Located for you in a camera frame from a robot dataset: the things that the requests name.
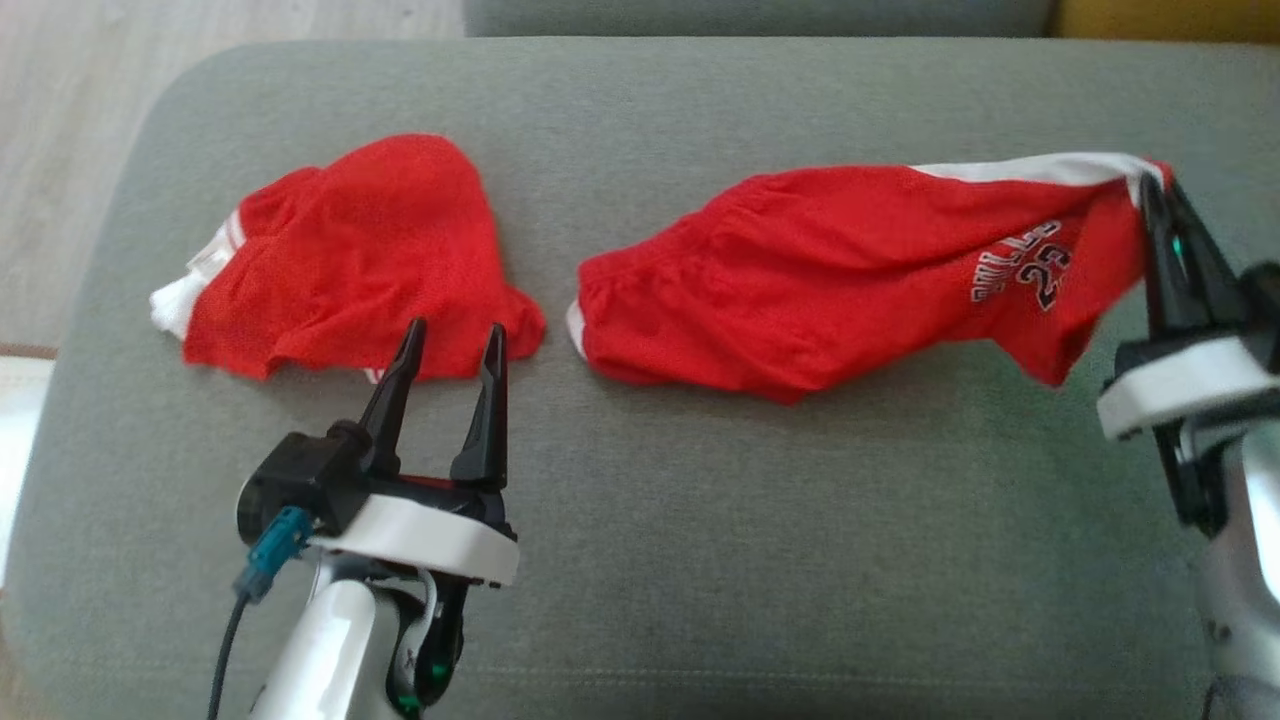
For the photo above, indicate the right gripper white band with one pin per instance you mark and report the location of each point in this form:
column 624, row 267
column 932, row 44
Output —
column 1180, row 385

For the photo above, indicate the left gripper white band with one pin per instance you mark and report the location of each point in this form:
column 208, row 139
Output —
column 420, row 530

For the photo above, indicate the red mesh shorts white waistband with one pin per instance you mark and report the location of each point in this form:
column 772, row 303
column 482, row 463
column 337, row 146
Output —
column 370, row 260

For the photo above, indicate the red jersey with number print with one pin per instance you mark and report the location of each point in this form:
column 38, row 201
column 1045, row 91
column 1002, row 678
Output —
column 850, row 270

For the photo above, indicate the left robot arm silver white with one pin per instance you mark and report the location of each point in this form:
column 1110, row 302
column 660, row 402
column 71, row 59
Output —
column 325, row 650

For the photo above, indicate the yellow cushion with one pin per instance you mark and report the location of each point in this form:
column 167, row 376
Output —
column 1170, row 18

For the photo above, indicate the grey fabric sofa seat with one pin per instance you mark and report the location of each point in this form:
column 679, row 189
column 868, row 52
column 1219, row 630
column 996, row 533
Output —
column 700, row 520

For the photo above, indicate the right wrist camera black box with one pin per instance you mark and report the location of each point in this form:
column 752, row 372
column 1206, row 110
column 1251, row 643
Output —
column 1262, row 300

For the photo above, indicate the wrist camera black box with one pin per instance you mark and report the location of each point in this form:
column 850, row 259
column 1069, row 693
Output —
column 1262, row 300
column 300, row 475

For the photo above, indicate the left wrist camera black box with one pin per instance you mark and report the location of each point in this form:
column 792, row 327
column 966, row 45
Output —
column 300, row 475

